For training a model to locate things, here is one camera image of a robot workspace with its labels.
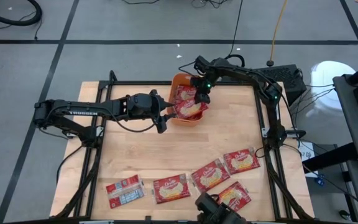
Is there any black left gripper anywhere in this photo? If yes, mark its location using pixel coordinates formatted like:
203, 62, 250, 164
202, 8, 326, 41
128, 90, 177, 134

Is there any orange plastic basket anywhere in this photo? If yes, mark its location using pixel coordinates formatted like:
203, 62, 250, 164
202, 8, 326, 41
165, 72, 210, 128

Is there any red Orville popcorn bag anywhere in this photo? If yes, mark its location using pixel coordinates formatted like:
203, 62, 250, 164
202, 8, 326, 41
216, 180, 252, 212
191, 159, 232, 198
223, 146, 261, 175
105, 174, 147, 210
173, 98, 209, 121
152, 173, 192, 205
175, 84, 199, 102

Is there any black blocky device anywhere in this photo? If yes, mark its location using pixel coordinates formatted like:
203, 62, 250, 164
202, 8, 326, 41
195, 192, 248, 224

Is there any white paper sheet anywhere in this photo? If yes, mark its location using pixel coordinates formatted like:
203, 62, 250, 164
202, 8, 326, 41
296, 140, 316, 162

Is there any black cart beam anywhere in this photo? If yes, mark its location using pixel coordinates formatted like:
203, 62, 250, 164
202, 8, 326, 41
301, 141, 358, 174

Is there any black left wrist camera cable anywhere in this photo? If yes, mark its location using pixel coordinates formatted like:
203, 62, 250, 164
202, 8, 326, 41
110, 108, 158, 133

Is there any black hanging cable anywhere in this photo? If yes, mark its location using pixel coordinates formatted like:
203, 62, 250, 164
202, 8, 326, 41
224, 0, 246, 68

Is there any black metal table frame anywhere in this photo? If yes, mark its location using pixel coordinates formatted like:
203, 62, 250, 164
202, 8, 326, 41
51, 70, 316, 224

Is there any yellow hanging cable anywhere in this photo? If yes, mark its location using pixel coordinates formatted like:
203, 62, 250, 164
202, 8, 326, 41
266, 0, 289, 68

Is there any black floor cable bundle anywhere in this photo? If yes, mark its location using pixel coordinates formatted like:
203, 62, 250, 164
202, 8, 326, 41
190, 0, 231, 9

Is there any black arm base cable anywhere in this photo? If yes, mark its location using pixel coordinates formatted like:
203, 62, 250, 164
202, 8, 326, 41
55, 144, 85, 185

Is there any black vacuum hose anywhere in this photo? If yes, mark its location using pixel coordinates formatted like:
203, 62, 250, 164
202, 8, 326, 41
0, 0, 43, 27

